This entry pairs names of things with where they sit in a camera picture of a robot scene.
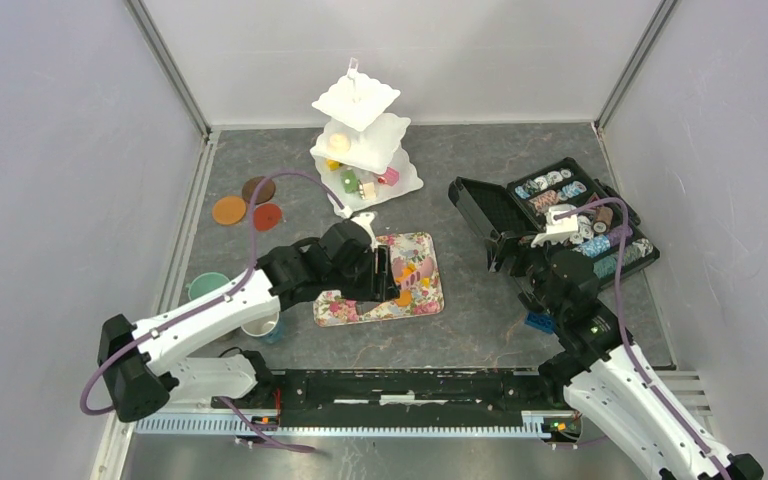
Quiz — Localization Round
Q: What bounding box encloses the floral rectangular tray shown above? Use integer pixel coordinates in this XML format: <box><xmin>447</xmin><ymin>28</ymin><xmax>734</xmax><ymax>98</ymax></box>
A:
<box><xmin>312</xmin><ymin>232</ymin><xmax>444</xmax><ymax>327</ymax></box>

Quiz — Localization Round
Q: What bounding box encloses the black poker chip case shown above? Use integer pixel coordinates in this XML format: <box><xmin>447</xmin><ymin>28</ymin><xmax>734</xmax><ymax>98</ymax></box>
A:
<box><xmin>448</xmin><ymin>157</ymin><xmax>660</xmax><ymax>313</ymax></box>

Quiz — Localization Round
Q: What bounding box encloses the cream cupcake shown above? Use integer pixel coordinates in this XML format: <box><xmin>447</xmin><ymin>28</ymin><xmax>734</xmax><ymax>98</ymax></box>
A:
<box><xmin>327</xmin><ymin>133</ymin><xmax>351</xmax><ymax>153</ymax></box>

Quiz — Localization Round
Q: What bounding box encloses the dark brown round coaster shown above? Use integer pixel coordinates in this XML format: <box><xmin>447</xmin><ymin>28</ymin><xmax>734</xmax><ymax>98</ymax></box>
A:
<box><xmin>241</xmin><ymin>176</ymin><xmax>276</xmax><ymax>205</ymax></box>

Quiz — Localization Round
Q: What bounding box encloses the light blue chip stack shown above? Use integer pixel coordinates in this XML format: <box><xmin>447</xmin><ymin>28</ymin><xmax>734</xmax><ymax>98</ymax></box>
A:
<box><xmin>574</xmin><ymin>235</ymin><xmax>612</xmax><ymax>258</ymax></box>

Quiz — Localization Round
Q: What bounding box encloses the mint green cup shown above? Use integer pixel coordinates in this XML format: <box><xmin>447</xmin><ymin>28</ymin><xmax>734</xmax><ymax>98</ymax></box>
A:
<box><xmin>186</xmin><ymin>272</ymin><xmax>230</xmax><ymax>301</ymax></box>

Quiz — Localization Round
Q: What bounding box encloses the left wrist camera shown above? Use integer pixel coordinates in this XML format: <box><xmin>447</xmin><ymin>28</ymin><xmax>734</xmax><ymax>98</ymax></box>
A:
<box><xmin>348</xmin><ymin>211</ymin><xmax>377</xmax><ymax>236</ymax></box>

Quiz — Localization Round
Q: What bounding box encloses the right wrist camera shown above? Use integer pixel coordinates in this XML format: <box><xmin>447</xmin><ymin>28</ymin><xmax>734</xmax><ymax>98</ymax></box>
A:
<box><xmin>530</xmin><ymin>204</ymin><xmax>579</xmax><ymax>248</ymax></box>

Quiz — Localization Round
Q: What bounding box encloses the green toy cake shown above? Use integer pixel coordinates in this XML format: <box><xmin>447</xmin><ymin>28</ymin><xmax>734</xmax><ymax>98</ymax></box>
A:
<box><xmin>340</xmin><ymin>169</ymin><xmax>360</xmax><ymax>194</ymax></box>

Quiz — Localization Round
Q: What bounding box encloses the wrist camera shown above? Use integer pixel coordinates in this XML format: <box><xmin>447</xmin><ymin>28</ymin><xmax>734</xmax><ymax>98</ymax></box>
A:
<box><xmin>530</xmin><ymin>204</ymin><xmax>579</xmax><ymax>248</ymax></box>
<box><xmin>348</xmin><ymin>211</ymin><xmax>377</xmax><ymax>236</ymax></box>

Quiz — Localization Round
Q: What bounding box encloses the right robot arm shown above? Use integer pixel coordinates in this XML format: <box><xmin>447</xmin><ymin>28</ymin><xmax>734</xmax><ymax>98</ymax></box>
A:
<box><xmin>485</xmin><ymin>239</ymin><xmax>764</xmax><ymax>479</ymax></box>

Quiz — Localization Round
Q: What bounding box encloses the green blue chip stack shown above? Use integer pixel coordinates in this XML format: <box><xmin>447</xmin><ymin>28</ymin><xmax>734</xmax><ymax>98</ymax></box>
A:
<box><xmin>593</xmin><ymin>238</ymin><xmax>654</xmax><ymax>279</ymax></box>

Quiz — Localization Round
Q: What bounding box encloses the pink toy cake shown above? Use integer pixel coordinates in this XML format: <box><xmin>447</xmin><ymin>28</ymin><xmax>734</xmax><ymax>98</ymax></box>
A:
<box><xmin>376</xmin><ymin>167</ymin><xmax>400</xmax><ymax>186</ymax></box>

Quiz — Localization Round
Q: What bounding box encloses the orange round coaster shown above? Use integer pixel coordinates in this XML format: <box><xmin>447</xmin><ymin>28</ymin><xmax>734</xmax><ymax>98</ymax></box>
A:
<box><xmin>211</xmin><ymin>195</ymin><xmax>248</xmax><ymax>226</ymax></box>

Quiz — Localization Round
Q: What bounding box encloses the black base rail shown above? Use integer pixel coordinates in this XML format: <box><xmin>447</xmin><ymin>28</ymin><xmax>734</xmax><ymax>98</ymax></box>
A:
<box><xmin>231</xmin><ymin>368</ymin><xmax>569</xmax><ymax>428</ymax></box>

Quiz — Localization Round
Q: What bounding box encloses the blue toy brick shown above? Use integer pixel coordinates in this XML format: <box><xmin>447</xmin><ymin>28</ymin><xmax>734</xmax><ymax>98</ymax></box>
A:
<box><xmin>524</xmin><ymin>312</ymin><xmax>555</xmax><ymax>335</ymax></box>

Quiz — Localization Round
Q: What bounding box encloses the orange blue chip stack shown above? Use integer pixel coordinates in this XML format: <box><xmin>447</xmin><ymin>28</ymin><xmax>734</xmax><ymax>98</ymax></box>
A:
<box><xmin>528</xmin><ymin>190</ymin><xmax>560</xmax><ymax>213</ymax></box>

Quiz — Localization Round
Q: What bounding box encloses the red round coaster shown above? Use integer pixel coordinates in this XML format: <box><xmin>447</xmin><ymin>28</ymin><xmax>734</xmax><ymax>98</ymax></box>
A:
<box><xmin>253</xmin><ymin>203</ymin><xmax>283</xmax><ymax>232</ymax></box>

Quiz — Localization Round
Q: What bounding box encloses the purple chip stack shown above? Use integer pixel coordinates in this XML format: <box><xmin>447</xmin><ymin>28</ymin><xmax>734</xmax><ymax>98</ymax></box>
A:
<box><xmin>606</xmin><ymin>225</ymin><xmax>633</xmax><ymax>247</ymax></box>

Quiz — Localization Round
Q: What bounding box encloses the brown 100 chip stack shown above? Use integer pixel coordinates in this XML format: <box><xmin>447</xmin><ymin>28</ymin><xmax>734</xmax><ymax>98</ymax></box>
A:
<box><xmin>592</xmin><ymin>205</ymin><xmax>614</xmax><ymax>234</ymax></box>

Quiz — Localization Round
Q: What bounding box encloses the white three-tier dessert stand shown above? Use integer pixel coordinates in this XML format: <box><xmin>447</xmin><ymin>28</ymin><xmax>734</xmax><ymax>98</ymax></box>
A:
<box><xmin>310</xmin><ymin>57</ymin><xmax>424</xmax><ymax>218</ymax></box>

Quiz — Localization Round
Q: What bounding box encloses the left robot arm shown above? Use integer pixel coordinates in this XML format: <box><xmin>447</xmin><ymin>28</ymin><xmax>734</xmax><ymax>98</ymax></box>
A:
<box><xmin>80</xmin><ymin>219</ymin><xmax>436</xmax><ymax>423</ymax></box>

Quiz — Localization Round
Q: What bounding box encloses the white and blue mug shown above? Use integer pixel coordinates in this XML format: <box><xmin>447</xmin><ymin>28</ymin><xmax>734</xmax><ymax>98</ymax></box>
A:
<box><xmin>241</xmin><ymin>314</ymin><xmax>284</xmax><ymax>345</ymax></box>

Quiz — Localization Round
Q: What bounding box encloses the orange macaron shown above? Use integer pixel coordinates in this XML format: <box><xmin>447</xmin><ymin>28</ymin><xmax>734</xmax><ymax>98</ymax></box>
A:
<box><xmin>399</xmin><ymin>266</ymin><xmax>415</xmax><ymax>280</ymax></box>
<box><xmin>394</xmin><ymin>290</ymin><xmax>413</xmax><ymax>308</ymax></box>

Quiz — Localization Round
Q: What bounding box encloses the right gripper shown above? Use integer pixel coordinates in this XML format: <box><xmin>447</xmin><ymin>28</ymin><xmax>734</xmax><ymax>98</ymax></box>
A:
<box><xmin>483</xmin><ymin>229</ymin><xmax>565</xmax><ymax>319</ymax></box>

